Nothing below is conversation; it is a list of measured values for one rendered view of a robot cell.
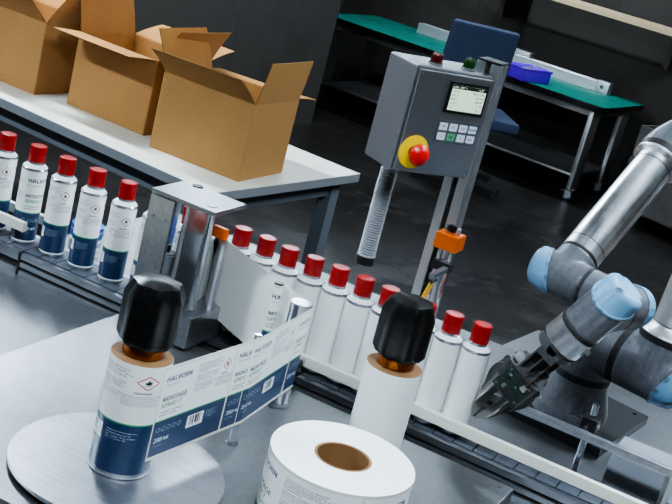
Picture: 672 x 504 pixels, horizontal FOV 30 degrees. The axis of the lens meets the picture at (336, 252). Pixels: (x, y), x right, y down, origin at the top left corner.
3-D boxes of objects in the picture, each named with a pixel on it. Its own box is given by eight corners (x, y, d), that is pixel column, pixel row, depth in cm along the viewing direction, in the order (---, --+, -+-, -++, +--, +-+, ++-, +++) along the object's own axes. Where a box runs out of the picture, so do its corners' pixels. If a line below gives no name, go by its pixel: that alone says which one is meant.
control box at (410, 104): (363, 153, 225) (390, 50, 219) (440, 162, 233) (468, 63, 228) (391, 171, 216) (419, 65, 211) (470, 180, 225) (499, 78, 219)
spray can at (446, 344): (406, 417, 221) (437, 311, 215) (416, 408, 226) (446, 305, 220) (432, 428, 220) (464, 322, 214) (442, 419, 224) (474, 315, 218)
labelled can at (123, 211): (91, 276, 247) (110, 178, 241) (106, 271, 252) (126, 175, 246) (112, 285, 246) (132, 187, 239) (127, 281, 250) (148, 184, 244)
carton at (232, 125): (113, 143, 384) (137, 24, 373) (205, 131, 428) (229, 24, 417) (224, 188, 368) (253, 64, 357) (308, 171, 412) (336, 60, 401)
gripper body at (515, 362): (483, 377, 209) (535, 334, 204) (500, 364, 217) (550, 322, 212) (513, 413, 208) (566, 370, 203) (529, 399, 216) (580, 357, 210)
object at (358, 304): (320, 378, 228) (347, 274, 222) (332, 371, 233) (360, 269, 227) (344, 389, 226) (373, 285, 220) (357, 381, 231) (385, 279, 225)
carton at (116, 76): (28, 100, 408) (48, -12, 397) (135, 96, 452) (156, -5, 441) (130, 144, 387) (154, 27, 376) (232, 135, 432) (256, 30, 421)
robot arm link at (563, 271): (669, 84, 235) (520, 258, 215) (722, 104, 229) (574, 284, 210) (668, 128, 244) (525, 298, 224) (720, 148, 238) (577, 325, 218)
